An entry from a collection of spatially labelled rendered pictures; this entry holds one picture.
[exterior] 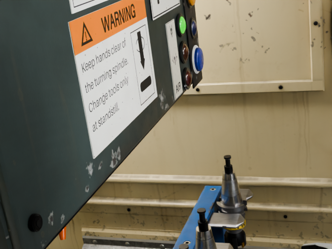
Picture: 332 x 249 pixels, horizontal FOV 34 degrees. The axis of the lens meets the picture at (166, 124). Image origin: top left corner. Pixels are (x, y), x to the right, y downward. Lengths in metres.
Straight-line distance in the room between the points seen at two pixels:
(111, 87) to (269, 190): 1.14
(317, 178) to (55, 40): 1.21
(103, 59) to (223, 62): 1.01
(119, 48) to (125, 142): 0.08
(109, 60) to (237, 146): 1.08
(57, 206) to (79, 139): 0.06
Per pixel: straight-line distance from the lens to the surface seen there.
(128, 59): 0.48
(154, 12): 0.56
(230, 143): 1.51
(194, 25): 0.68
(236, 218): 1.11
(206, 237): 0.93
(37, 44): 0.36
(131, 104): 0.49
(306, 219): 1.58
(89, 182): 0.42
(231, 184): 1.12
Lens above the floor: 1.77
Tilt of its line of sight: 19 degrees down
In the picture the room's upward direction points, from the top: 8 degrees counter-clockwise
